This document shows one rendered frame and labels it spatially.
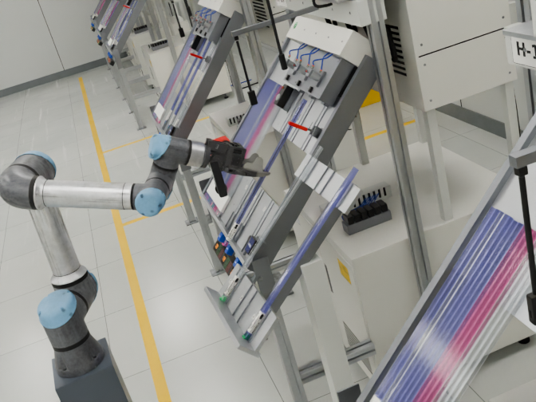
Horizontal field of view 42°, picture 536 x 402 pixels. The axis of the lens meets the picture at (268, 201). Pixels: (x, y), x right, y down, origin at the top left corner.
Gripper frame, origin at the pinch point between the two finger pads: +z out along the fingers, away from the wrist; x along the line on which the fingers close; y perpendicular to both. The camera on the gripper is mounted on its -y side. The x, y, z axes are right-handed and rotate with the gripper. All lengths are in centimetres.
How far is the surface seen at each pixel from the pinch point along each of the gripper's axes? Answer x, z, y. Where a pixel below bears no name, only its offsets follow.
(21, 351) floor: 127, -51, -141
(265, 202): 4.9, 4.6, -10.2
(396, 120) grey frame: -13.1, 30.0, 26.1
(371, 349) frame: -14, 46, -47
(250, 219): 8.9, 2.7, -17.7
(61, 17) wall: 871, -36, -40
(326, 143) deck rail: -10.1, 12.3, 14.7
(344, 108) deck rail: -10.0, 14.7, 26.0
